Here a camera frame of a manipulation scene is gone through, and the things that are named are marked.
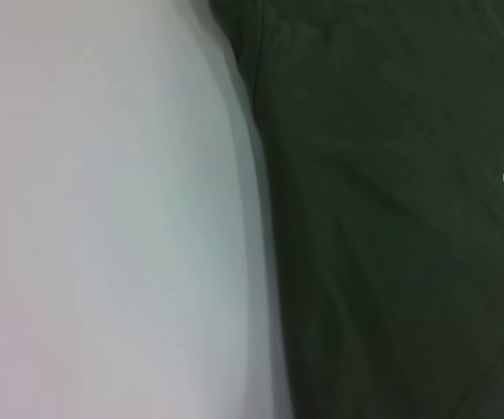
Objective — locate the dark green FREE t-shirt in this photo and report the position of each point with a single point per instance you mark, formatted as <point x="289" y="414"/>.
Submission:
<point x="387" y="218"/>

